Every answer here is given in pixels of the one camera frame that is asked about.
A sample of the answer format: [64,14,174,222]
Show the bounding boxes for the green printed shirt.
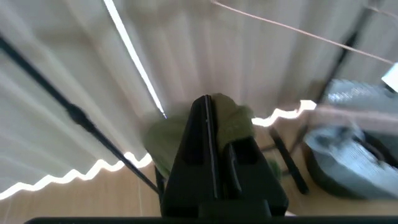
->
[142,92,282,181]

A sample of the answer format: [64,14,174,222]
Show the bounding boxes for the black clothes rack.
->
[0,0,385,200]

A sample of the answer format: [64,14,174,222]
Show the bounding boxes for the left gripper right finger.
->
[219,136,289,216]

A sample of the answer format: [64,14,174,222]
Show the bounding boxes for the beige curtain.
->
[0,0,398,200]

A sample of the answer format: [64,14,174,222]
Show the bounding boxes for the white laundry basket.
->
[303,79,398,200]

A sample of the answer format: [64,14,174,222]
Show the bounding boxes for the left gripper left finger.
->
[160,94,221,218]

